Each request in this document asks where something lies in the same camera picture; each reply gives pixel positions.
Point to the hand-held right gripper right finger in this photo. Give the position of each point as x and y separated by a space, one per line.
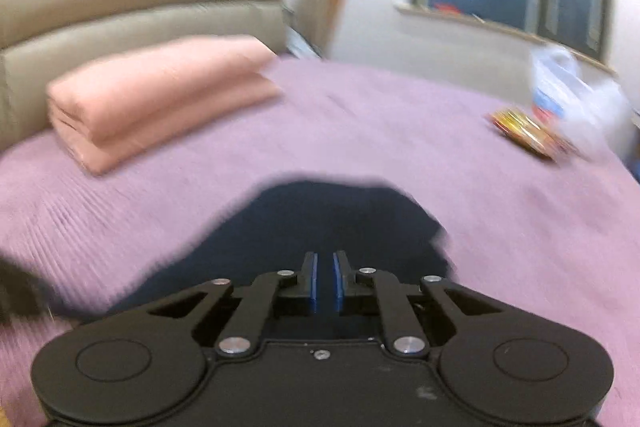
337 282

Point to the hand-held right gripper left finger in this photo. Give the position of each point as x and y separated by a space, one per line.
312 282

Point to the dark navy garment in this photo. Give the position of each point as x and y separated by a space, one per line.
310 227

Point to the purple bed blanket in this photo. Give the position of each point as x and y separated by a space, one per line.
380 132

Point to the folded pink blanket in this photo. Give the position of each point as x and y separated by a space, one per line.
160 97

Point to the yellow red snack packet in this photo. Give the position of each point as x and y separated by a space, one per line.
530 134

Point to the red box on sill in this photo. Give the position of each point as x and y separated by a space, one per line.
446 8

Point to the white printed plastic bag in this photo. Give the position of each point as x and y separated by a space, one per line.
570 87

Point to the beige padded headboard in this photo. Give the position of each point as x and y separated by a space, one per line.
100 17

